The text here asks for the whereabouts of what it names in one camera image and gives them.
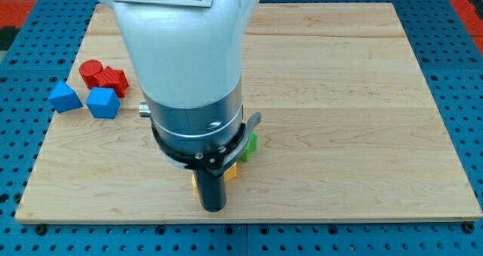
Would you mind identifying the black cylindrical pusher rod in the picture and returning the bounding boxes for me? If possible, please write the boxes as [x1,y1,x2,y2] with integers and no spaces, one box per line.
[194,171,226,212]

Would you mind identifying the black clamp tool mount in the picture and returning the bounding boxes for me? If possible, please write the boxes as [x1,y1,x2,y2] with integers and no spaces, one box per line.
[152,112,262,177]

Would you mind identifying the yellow hexagon block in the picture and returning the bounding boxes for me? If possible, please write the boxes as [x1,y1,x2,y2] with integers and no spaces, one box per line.
[192,162,238,198]

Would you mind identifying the green block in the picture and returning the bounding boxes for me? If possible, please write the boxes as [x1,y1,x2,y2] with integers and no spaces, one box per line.
[239,132,258,162]

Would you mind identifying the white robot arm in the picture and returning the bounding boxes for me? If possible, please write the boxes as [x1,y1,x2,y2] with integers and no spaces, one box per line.
[98,0,261,212]

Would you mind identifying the blue cube block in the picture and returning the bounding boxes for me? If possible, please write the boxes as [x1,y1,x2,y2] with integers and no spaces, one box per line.
[86,87,120,119]

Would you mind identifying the red star block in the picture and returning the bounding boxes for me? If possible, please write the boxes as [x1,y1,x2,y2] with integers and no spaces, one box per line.
[94,66,129,98]

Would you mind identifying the wooden board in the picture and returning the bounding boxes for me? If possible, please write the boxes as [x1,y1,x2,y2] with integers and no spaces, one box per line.
[15,3,482,224]

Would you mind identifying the red cylinder block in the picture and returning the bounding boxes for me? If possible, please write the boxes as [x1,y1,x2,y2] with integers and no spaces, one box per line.
[78,60,103,89]

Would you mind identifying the blue triangle block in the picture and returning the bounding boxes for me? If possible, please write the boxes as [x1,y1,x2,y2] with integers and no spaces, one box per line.
[48,81,83,113]

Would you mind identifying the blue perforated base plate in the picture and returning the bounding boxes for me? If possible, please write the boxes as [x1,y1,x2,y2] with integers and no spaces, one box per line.
[1,0,482,255]

